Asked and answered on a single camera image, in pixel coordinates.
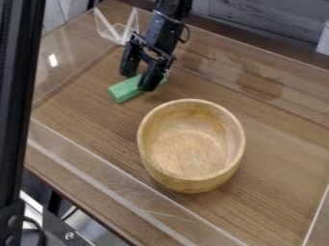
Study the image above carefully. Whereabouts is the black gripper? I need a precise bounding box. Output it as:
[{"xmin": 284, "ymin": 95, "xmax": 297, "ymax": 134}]
[{"xmin": 119, "ymin": 11, "xmax": 185, "ymax": 92}]

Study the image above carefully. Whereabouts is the green rectangular block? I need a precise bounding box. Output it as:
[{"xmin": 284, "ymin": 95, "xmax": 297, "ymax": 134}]
[{"xmin": 107, "ymin": 72, "xmax": 170, "ymax": 105}]

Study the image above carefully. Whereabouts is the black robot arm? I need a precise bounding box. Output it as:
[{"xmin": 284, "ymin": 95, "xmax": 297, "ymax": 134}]
[{"xmin": 119, "ymin": 0, "xmax": 193, "ymax": 91}]

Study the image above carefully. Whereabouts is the brown wooden bowl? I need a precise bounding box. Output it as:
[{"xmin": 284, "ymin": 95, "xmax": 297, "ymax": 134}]
[{"xmin": 137, "ymin": 98, "xmax": 248, "ymax": 193}]

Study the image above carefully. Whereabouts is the clear acrylic tray enclosure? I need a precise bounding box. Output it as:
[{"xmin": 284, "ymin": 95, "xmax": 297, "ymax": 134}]
[{"xmin": 26, "ymin": 1, "xmax": 329, "ymax": 246}]

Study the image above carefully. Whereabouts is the black metal frame post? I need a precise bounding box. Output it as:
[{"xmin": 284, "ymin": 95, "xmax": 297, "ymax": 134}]
[{"xmin": 0, "ymin": 0, "xmax": 47, "ymax": 246}]

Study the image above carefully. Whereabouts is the black cable loop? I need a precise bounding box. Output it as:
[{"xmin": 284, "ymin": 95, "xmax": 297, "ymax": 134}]
[{"xmin": 20, "ymin": 215, "xmax": 50, "ymax": 246}]

